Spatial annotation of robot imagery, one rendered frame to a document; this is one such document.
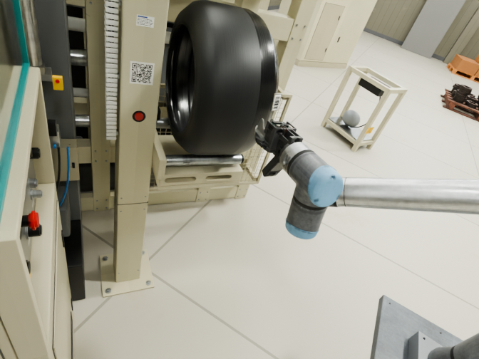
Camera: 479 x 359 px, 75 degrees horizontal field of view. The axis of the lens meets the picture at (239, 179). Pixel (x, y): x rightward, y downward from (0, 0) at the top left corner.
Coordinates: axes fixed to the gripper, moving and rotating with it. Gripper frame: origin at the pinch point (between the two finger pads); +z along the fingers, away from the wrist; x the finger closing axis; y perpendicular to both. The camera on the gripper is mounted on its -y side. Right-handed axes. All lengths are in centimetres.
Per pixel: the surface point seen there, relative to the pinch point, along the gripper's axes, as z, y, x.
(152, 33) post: 24.7, 19.6, 30.3
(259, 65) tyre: 11.3, 17.2, -1.4
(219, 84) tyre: 9.0, 10.8, 12.4
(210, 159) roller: 22.6, -24.5, 4.5
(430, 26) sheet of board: 688, 50, -973
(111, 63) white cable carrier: 27, 9, 42
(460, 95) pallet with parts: 286, -53, -611
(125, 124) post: 28.6, -12.3, 37.1
